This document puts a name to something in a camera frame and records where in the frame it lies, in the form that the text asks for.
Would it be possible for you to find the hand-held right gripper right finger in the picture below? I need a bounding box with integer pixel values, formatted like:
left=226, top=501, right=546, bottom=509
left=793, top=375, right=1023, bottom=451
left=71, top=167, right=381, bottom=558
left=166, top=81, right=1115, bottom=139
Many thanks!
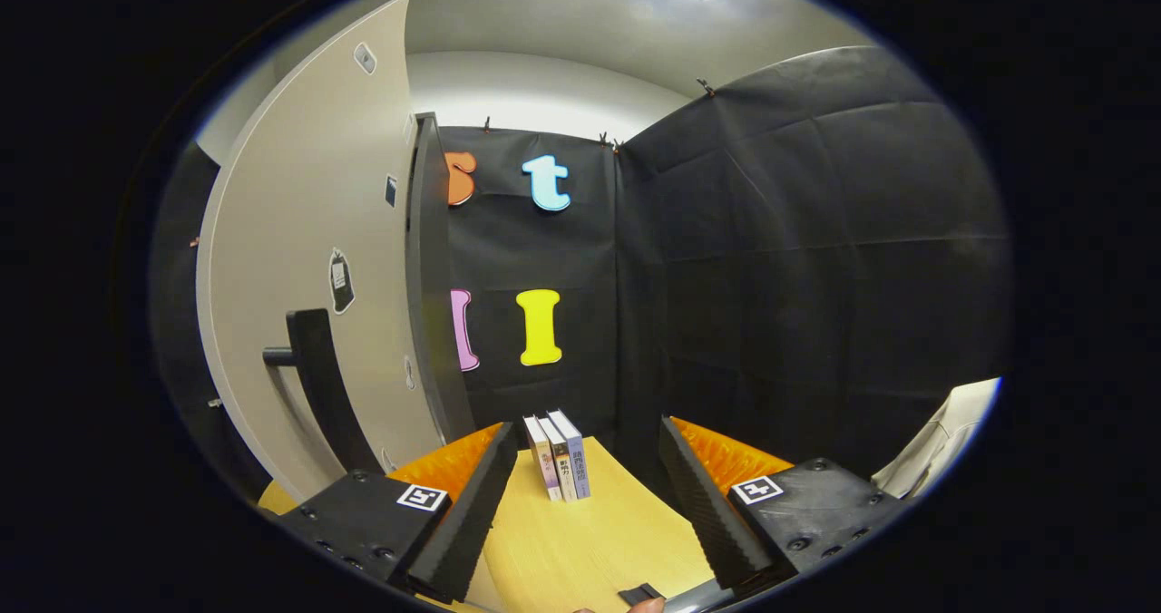
left=659, top=415, right=908, bottom=596

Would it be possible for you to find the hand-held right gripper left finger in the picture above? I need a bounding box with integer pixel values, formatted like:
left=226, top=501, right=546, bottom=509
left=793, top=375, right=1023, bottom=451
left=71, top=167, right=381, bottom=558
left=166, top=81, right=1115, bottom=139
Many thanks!
left=277, top=421, right=520, bottom=605

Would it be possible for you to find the black cabinet door handle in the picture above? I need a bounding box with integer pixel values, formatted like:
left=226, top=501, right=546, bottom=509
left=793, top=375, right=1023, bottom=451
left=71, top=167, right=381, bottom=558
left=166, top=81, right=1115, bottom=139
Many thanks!
left=263, top=308, right=384, bottom=476

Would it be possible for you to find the beige cabinet door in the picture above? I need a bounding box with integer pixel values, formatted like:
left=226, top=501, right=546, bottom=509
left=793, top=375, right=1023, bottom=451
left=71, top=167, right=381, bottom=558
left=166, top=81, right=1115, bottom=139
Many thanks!
left=195, top=0, right=445, bottom=505

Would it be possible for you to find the beige book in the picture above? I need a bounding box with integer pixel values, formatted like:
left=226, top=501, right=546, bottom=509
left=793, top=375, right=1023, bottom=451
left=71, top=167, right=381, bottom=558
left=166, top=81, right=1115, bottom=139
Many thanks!
left=523, top=415, right=563, bottom=503

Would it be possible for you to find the white book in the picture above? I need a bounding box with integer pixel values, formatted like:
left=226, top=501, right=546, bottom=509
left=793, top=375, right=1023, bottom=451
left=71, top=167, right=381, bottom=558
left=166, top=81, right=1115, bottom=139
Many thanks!
left=538, top=416, right=579, bottom=503

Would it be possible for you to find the lilac book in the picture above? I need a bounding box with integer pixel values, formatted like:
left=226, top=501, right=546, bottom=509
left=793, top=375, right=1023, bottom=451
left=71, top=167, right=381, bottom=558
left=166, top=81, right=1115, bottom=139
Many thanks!
left=549, top=409, right=592, bottom=501

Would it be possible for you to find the white garment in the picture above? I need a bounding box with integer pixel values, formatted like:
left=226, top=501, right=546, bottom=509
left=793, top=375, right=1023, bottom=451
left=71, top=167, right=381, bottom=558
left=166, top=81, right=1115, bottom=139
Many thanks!
left=871, top=377, right=1003, bottom=501

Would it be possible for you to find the black backdrop cloth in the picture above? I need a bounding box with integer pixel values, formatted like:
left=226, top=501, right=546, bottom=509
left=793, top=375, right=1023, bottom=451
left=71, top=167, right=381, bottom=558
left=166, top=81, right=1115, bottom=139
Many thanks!
left=150, top=46, right=1015, bottom=505

